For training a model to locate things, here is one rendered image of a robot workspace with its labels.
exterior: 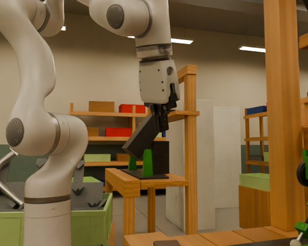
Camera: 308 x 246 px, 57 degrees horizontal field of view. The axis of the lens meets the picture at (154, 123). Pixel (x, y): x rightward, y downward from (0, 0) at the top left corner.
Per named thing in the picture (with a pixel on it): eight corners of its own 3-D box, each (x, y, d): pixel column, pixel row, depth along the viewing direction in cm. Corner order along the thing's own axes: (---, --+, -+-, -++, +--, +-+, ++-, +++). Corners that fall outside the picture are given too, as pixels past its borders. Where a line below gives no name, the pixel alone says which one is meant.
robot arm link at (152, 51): (180, 43, 66) (181, 56, 66) (155, 47, 72) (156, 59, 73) (153, 44, 60) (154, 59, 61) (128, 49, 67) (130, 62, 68)
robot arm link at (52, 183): (13, 201, 75) (15, 112, 77) (66, 192, 91) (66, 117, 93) (45, 204, 69) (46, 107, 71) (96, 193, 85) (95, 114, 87)
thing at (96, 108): (192, 194, 715) (191, 104, 733) (67, 200, 631) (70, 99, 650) (184, 191, 766) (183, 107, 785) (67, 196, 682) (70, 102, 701)
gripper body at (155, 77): (181, 52, 65) (185, 100, 68) (152, 56, 73) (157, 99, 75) (157, 54, 61) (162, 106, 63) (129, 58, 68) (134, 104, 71)
